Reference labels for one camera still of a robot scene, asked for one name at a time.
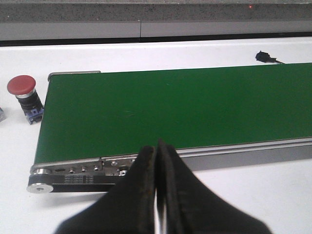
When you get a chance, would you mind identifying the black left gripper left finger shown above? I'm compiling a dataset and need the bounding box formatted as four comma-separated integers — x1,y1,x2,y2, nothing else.
56,146,156,234

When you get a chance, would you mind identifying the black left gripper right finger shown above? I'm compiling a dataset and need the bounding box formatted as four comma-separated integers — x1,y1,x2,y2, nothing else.
156,140,271,234

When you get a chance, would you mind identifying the yellow mushroom push button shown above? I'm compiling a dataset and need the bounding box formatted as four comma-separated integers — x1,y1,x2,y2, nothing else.
0,108,6,122

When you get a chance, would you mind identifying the red mushroom push button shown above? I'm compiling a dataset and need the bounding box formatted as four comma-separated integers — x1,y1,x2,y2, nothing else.
7,75,44,125

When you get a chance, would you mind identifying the green conveyor belt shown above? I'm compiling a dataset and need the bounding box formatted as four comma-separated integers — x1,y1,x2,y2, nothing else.
35,63,312,163

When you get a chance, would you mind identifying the grey speckled stone counter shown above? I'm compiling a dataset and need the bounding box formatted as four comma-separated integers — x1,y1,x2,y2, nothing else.
0,0,312,46

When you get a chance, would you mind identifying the aluminium conveyor frame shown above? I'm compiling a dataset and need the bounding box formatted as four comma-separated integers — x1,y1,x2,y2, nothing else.
27,71,312,194

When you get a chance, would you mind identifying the black cable connector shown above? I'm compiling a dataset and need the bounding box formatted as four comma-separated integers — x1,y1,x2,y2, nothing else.
255,51,284,64

